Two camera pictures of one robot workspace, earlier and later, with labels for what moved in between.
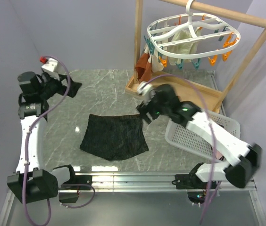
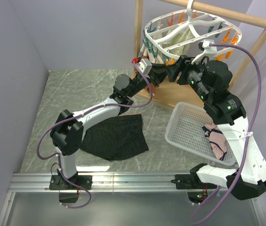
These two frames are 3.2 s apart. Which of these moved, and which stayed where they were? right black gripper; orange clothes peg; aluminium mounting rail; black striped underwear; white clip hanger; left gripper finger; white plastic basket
Moved: white clip hanger; orange clothes peg; left gripper finger; right black gripper
Stayed: aluminium mounting rail; white plastic basket; black striped underwear
